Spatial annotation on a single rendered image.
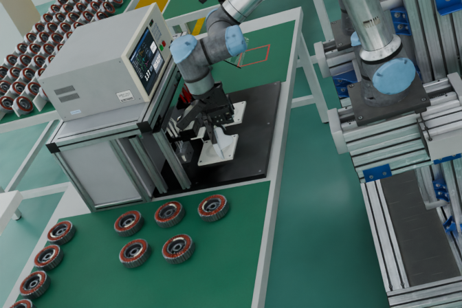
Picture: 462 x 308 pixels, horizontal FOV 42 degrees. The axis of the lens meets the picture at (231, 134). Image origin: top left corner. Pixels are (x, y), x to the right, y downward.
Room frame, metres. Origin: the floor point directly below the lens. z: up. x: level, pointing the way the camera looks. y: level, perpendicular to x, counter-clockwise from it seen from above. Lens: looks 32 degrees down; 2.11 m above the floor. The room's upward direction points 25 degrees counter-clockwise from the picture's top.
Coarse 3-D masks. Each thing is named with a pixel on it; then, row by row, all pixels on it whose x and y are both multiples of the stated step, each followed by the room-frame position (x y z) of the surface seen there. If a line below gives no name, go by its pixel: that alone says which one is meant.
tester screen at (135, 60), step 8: (144, 40) 2.23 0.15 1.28; (152, 40) 2.29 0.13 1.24; (144, 48) 2.20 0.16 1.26; (136, 56) 2.12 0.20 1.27; (144, 56) 2.17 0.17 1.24; (152, 56) 2.23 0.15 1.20; (136, 64) 2.10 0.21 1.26; (144, 64) 2.15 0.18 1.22; (144, 72) 2.12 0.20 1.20; (152, 72) 2.17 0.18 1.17; (144, 80) 2.09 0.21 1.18
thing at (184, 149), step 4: (184, 144) 2.15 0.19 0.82; (188, 144) 2.15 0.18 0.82; (184, 148) 2.12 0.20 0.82; (188, 148) 2.13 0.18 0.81; (192, 148) 2.16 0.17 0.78; (176, 152) 2.13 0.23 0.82; (180, 152) 2.11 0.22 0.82; (184, 152) 2.10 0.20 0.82; (188, 152) 2.12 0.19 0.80; (192, 152) 2.15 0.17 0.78; (180, 156) 2.11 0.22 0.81; (188, 156) 2.11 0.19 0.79; (180, 160) 2.11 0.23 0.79; (188, 160) 2.10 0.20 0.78
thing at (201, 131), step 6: (192, 120) 2.13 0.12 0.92; (192, 126) 2.09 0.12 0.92; (198, 126) 2.12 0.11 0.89; (204, 126) 2.12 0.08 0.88; (180, 132) 2.09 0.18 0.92; (186, 132) 2.08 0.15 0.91; (192, 132) 2.08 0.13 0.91; (198, 132) 2.10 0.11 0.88; (204, 132) 2.09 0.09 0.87; (168, 138) 2.13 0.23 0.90; (174, 138) 2.11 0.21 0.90; (180, 138) 2.10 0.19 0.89; (186, 138) 2.09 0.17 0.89; (192, 138) 2.08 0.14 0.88; (180, 144) 2.14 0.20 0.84; (180, 150) 2.12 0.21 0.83
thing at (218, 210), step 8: (208, 200) 1.79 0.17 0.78; (216, 200) 1.78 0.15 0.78; (224, 200) 1.75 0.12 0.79; (200, 208) 1.76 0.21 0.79; (208, 208) 1.75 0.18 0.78; (216, 208) 1.72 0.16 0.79; (224, 208) 1.72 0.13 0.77; (200, 216) 1.74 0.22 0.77; (208, 216) 1.71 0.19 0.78; (216, 216) 1.70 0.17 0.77
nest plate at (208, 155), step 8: (232, 136) 2.12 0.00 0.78; (208, 144) 2.14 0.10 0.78; (232, 144) 2.06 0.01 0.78; (208, 152) 2.09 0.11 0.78; (224, 152) 2.04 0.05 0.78; (232, 152) 2.01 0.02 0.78; (200, 160) 2.06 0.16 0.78; (208, 160) 2.03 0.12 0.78; (216, 160) 2.01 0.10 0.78; (224, 160) 2.00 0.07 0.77
